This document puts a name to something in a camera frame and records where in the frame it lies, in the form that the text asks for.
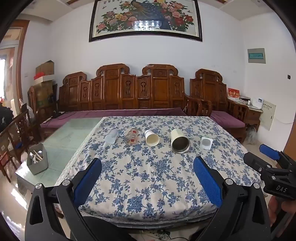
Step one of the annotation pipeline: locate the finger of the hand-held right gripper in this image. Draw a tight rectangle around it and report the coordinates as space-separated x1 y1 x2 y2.
259 144 283 161
243 152 273 173

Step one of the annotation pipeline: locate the long purple seat cushion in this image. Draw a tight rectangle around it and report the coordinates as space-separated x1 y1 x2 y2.
40 108 188 129

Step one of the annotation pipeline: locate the wooden side table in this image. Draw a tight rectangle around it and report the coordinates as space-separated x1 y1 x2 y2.
228 97 263 133

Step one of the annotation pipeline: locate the dark wooden chair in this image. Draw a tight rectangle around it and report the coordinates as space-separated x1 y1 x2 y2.
0 108 36 183

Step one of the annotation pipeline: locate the red greeting card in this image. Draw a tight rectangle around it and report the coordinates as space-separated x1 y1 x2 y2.
228 88 241 100

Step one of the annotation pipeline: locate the white flat box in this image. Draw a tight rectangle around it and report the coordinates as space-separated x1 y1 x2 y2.
33 74 55 88

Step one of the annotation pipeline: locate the white power strip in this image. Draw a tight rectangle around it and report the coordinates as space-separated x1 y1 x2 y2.
142 229 173 241

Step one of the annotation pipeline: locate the translucent plastic cup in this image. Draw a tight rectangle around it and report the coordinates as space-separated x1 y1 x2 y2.
105 129 119 144

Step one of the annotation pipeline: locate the grey utensil holder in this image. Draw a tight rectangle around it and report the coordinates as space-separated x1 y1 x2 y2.
26 143 48 175

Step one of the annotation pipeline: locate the small white square cup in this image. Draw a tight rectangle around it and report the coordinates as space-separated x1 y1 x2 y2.
200 137 213 150

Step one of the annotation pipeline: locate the cream steel-lined tumbler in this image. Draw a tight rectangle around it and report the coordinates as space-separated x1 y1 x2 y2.
170 128 191 154

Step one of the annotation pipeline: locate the large printed cardboard box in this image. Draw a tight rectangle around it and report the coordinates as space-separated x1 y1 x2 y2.
35 81 55 110

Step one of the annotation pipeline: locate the white desk phone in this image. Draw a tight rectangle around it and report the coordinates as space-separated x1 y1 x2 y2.
251 97 264 109

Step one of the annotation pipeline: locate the red flower glass cup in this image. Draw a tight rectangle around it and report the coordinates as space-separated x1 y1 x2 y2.
124 128 139 146

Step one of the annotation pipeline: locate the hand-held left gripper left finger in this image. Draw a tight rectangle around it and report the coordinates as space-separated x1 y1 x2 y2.
25 158 109 241

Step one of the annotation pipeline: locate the wooden door frame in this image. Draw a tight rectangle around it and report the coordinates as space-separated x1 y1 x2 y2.
12 20 31 109

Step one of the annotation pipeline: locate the short purple seat cushion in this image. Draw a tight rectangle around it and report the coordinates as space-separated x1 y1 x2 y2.
209 110 246 129

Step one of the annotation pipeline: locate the person's right hand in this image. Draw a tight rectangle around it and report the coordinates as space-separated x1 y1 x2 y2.
268 197 296 230

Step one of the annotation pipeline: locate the white plastic bag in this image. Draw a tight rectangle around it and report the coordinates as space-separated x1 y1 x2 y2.
19 99 36 124

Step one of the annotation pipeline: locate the cream paper cup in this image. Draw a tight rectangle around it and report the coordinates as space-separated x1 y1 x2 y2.
144 130 160 146

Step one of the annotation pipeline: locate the beige wall cabinet box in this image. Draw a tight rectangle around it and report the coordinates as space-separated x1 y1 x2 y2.
259 101 276 131

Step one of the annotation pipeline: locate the framed peacock flower painting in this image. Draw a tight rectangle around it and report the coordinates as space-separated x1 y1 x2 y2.
89 0 203 43

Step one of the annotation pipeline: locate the green glass coffee table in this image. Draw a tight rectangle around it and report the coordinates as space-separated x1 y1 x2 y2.
15 117 103 193

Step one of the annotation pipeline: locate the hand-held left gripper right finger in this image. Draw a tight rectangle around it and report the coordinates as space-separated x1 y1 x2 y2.
193 156 272 241

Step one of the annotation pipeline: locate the blue floral tablecloth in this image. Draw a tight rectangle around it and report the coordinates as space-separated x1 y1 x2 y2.
54 116 264 224

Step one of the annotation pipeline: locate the grey feather duster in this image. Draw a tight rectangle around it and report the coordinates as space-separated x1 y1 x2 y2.
245 126 258 144

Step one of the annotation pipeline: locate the carved wooden sofa bench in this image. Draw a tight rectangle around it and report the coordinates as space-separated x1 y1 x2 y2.
58 63 213 117

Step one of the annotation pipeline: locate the carved wooden armchair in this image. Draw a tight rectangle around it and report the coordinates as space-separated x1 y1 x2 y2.
190 69 260 143

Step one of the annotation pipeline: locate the grey wall electrical panel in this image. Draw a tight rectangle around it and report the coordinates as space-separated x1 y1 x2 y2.
247 48 266 64

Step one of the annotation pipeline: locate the brown cardboard box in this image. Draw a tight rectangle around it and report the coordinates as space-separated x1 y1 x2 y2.
35 60 55 76

